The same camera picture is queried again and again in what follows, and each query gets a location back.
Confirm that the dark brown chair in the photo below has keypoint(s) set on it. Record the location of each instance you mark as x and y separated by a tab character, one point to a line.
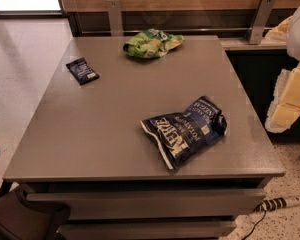
21	219

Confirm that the right metal wall bracket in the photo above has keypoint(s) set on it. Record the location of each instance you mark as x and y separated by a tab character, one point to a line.
261	16

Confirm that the dark blue rxbar wrapper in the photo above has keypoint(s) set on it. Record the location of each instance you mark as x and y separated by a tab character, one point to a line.
81	71

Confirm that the left metal wall bracket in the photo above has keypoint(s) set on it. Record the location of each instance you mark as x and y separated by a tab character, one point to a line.
115	17

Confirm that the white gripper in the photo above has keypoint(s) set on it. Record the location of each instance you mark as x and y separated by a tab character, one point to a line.
285	105

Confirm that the blue Kettle chip bag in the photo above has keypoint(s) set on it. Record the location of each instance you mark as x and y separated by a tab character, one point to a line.
180	135

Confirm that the grey drawer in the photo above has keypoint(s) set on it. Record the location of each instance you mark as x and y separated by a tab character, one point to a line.
155	204
184	230

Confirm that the metal wall bracket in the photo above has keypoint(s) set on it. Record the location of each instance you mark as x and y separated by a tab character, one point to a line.
261	16
115	17

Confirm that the upper grey drawer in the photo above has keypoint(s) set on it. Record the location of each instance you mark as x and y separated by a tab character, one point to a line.
155	204

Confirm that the white power strip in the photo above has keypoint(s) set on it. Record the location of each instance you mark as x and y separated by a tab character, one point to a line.
278	203

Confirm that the lower grey drawer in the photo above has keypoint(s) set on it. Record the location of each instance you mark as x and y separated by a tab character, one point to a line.
184	230

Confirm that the green chip bag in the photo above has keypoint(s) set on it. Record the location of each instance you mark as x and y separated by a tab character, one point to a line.
152	43

